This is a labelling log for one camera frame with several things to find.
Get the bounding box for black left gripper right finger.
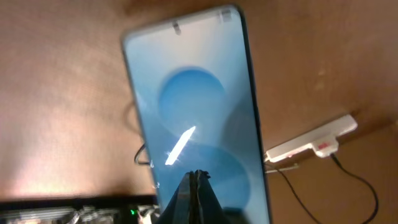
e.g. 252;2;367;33
194;170;249;224

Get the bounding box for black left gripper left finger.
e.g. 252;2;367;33
157;171;196;224

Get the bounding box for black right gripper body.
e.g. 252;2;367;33
1;195;160;224

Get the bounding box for black charging cable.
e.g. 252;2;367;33
134;143;379;224

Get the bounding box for blue Galaxy smartphone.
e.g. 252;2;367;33
121;4;272;223

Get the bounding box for white charger plug adapter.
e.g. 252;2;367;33
312;137;339;158

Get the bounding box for white power strip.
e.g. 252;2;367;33
265;114;358;163

